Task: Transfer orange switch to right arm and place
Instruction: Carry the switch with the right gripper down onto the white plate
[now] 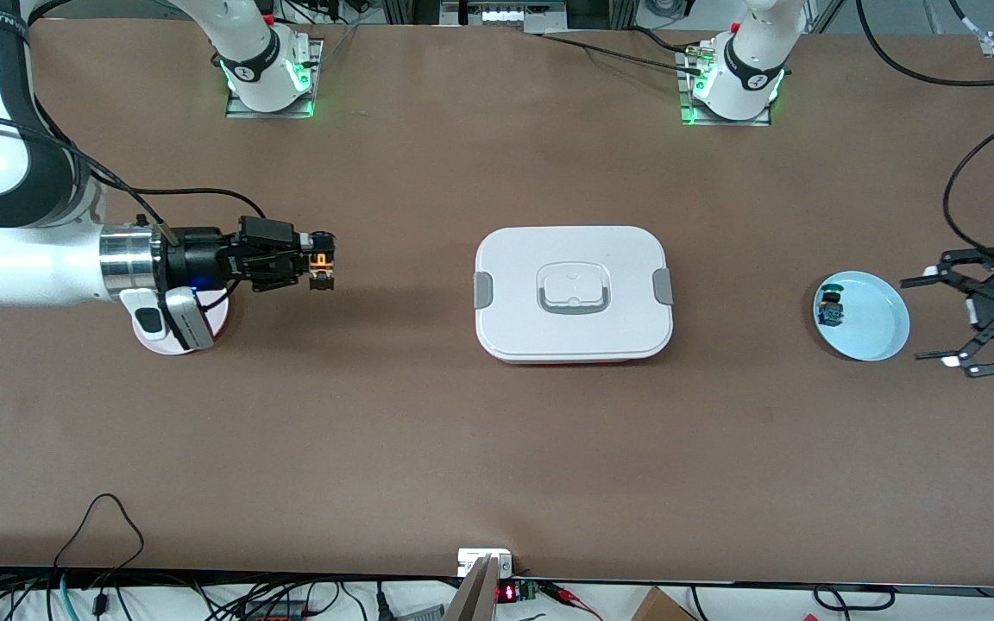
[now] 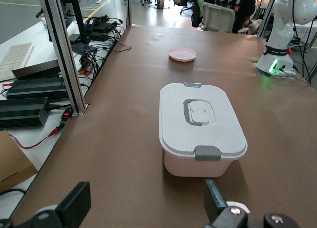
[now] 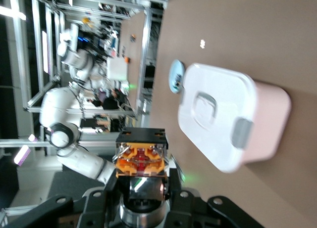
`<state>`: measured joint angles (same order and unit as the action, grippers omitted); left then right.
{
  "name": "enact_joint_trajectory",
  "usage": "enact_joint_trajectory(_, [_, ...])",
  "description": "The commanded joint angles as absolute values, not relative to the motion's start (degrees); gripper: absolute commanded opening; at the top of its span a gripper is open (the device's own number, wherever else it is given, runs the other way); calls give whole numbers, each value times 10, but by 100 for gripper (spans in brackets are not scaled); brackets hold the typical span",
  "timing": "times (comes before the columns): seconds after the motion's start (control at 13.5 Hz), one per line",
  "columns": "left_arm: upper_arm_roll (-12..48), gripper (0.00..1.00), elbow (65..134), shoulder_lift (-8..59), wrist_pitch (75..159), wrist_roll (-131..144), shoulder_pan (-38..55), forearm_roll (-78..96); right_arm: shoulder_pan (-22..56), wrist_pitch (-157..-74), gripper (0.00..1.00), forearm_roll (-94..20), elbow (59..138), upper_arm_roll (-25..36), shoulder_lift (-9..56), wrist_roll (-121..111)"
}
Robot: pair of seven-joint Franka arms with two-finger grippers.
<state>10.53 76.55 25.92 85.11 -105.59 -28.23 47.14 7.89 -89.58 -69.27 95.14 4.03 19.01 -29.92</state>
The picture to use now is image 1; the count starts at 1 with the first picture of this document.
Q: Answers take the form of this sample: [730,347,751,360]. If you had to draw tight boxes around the brown cardboard box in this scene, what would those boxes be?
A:
[631,586,698,621]

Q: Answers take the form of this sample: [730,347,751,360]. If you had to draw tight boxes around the black flat loop cable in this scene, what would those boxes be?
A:
[812,585,896,612]

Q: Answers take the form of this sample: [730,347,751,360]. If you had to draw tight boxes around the grey slanted bar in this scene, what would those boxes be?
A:
[444,556,500,621]

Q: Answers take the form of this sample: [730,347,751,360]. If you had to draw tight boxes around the white lidded lunch box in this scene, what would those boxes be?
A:
[473,226,675,365]

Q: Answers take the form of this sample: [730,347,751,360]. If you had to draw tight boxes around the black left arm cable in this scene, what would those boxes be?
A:
[855,0,994,265]

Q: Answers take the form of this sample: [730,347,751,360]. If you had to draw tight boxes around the thin black looped cable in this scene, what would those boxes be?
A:
[53,493,146,574]

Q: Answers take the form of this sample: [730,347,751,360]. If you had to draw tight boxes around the small white clamp block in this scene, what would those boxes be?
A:
[457,549,514,577]

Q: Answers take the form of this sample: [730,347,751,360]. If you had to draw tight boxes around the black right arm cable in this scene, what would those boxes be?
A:
[0,110,267,244]

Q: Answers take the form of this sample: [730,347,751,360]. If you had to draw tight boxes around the aluminium rack with label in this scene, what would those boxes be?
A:
[439,0,569,34]

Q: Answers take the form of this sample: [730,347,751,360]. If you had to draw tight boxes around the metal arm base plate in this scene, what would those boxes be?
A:
[225,39,324,119]
[678,47,772,128]

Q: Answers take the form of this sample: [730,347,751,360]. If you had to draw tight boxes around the light blue round plate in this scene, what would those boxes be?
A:
[813,271,910,361]

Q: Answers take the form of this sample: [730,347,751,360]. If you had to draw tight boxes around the white round plate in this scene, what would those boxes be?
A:
[132,293,235,356]

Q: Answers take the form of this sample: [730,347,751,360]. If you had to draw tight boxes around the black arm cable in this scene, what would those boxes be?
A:
[855,0,994,265]
[0,110,267,244]

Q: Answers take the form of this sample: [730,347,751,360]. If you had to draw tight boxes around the black cable across table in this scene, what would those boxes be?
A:
[538,31,698,68]

